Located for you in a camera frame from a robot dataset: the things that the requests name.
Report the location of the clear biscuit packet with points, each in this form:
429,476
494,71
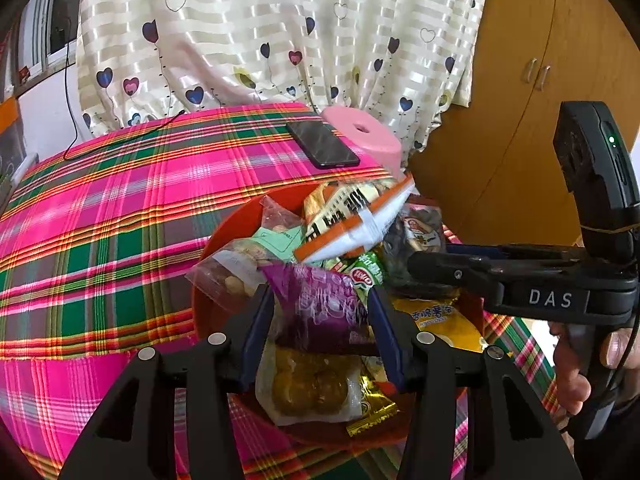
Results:
235,270

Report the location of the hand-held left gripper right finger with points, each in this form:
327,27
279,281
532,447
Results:
382,335

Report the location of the plaid tablecloth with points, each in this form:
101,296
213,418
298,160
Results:
100,260

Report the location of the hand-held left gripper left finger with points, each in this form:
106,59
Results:
260,330

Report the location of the person's right hand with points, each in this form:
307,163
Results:
565,360

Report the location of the white orange snack packet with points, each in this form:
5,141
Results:
360,230

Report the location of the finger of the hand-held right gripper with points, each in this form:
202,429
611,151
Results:
500,250
450,272

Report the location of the window frame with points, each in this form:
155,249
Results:
55,20

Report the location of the orange box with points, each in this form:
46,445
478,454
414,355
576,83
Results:
7,115

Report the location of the gold bar wrapper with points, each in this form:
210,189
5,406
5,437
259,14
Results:
375,405

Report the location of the wooden cabinet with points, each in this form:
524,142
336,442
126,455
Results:
515,160

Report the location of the black smartphone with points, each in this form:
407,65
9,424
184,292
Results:
322,145

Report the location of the green snack packet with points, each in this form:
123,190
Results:
367,272

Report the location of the yellow chip packet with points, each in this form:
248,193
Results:
440,325

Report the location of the dark snack packet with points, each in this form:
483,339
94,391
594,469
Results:
415,235

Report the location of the yellow fruit packet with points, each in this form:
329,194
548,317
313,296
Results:
305,385

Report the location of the purple snack packet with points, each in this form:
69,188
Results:
320,310

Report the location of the red round bowl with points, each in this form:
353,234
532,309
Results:
232,220

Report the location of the heart print curtain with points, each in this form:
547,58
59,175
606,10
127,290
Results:
225,25

